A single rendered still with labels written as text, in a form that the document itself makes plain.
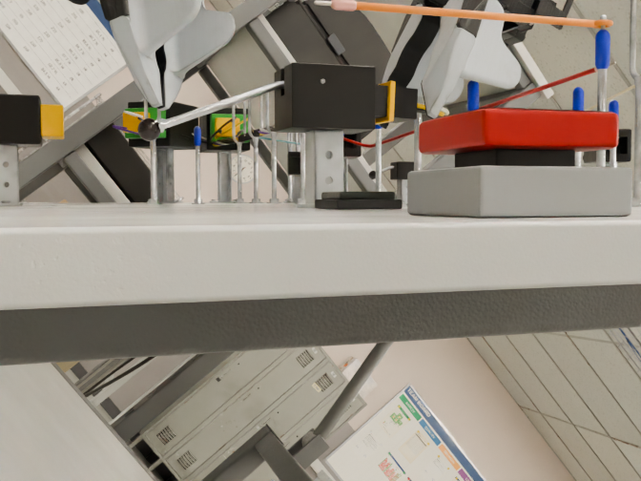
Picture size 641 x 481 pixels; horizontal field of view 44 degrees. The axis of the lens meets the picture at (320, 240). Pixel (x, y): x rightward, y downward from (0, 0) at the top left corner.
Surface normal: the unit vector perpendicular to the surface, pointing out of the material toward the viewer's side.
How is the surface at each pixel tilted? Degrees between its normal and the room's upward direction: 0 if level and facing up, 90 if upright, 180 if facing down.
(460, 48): 93
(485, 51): 76
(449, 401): 90
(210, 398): 90
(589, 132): 90
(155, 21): 116
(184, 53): 109
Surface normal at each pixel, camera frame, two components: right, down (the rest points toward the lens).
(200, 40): -0.40, -0.27
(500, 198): 0.30, 0.05
